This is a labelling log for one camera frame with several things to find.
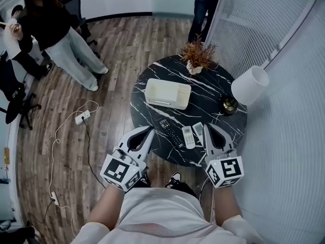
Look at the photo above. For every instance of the white shade table lamp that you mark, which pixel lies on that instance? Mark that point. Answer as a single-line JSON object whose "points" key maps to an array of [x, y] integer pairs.
{"points": [[248, 88]]}

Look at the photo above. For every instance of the white remote control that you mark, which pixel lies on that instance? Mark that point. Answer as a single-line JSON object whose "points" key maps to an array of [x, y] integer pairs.
{"points": [[189, 138], [198, 129]]}

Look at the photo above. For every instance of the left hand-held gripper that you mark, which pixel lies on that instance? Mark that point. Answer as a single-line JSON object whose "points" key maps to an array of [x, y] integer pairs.
{"points": [[115, 170]]}

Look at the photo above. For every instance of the white storage box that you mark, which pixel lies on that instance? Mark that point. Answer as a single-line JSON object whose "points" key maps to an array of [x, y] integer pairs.
{"points": [[162, 90]]}

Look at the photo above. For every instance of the large white power strip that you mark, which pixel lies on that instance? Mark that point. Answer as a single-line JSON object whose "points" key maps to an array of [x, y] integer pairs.
{"points": [[83, 117]]}

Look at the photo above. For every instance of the person's left forearm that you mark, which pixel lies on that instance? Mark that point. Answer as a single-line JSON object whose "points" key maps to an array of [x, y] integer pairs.
{"points": [[106, 207]]}

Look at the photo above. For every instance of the black bag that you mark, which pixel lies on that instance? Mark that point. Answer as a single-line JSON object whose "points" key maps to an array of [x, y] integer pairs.
{"points": [[17, 235]]}

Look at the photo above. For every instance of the round black marble table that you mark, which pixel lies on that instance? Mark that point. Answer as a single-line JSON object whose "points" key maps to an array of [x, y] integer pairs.
{"points": [[203, 95]]}

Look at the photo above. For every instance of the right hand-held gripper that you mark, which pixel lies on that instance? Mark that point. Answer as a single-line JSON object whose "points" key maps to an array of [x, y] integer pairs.
{"points": [[226, 171]]}

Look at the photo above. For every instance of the person's right forearm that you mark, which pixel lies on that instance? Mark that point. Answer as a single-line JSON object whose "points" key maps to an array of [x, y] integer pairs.
{"points": [[227, 205]]}

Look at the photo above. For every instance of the person's right shoe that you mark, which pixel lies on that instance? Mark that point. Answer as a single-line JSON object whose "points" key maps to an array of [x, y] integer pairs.
{"points": [[174, 179]]}

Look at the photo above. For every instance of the yellow wall tag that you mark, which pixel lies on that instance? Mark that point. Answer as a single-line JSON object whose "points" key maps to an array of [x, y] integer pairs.
{"points": [[6, 156]]}

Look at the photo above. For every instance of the person's white shirt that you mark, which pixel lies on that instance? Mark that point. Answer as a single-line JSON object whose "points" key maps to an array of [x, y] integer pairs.
{"points": [[162, 212]]}

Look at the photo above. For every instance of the person's left shoe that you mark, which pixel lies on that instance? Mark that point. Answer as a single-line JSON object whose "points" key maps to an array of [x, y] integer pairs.
{"points": [[144, 181]]}

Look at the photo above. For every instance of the person's shoe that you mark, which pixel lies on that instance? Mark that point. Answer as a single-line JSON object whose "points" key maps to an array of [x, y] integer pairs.
{"points": [[174, 179], [144, 181]]}

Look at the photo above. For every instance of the small white power strip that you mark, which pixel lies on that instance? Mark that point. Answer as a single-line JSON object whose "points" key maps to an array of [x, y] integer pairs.
{"points": [[54, 197]]}

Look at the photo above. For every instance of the black remote control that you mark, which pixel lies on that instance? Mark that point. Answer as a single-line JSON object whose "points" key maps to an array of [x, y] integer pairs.
{"points": [[170, 132]]}

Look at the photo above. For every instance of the orange dried plant in vase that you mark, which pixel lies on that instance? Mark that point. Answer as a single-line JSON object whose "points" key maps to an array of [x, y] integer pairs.
{"points": [[199, 53]]}

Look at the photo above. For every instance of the person's black shorts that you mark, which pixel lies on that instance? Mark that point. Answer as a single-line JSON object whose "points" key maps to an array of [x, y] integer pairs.
{"points": [[185, 190]]}

